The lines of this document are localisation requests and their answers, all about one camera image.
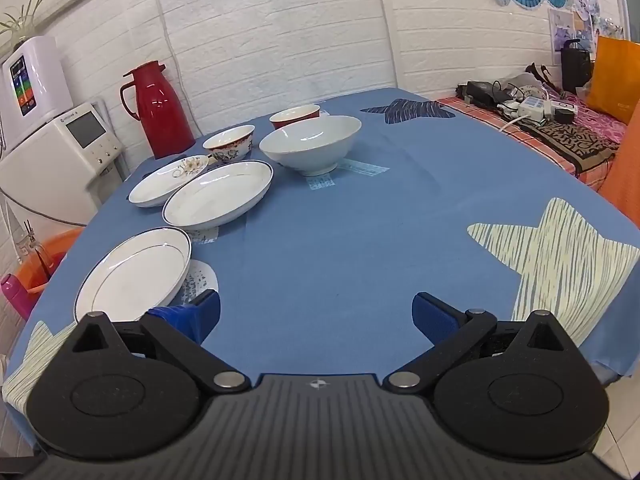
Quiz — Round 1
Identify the white plate silver rim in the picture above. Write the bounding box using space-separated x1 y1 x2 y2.
74 228 192 322

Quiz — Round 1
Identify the white plate blue rim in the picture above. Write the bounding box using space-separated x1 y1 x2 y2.
162 160 273 231

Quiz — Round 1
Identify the white floral plate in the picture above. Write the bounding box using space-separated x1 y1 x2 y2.
128 155 209 208

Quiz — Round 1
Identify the floral red rim bowl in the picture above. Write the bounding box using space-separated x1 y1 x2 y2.
203 125 255 165

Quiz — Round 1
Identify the large white bowl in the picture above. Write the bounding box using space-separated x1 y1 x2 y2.
259 115 362 177

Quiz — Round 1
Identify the red gold bowl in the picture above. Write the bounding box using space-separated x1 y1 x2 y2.
269 104 320 130

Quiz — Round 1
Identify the orange plastic basin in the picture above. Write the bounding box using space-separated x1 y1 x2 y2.
14 228 82 304

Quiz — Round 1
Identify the blue patterned tablecloth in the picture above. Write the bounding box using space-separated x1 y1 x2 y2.
2 86 640 449

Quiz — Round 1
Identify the pink plastic cup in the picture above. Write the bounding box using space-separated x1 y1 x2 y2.
1 274 37 321

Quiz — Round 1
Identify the white appliance with screen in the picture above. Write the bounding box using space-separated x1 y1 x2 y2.
1 103 122 238

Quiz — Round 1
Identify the red thermos jug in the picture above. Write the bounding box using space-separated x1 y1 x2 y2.
119 60 195 159

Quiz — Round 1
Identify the orange checkered cloth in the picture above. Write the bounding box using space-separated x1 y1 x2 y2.
439 96 618 192

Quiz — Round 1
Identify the brown patterned cloth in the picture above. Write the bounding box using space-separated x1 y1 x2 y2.
522 122 617 176

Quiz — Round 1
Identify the white power strip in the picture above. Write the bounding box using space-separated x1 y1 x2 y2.
516 96 578 122

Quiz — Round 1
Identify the white water purifier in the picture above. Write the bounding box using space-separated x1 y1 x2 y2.
1 36 74 152

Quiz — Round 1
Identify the orange bag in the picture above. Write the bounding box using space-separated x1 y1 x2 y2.
587 36 640 125

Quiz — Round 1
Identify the black kettle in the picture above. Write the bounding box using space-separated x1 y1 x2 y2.
561 39 593 94

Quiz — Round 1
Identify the potted green plant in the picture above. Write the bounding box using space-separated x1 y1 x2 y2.
1 0 44 52

